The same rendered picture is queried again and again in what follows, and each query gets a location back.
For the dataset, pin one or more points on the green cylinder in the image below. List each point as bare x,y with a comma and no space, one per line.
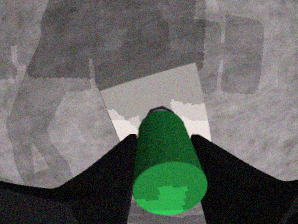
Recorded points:
168,178

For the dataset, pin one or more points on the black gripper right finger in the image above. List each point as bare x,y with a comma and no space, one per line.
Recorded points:
240,194

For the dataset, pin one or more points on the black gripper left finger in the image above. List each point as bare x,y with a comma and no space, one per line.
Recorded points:
99,195

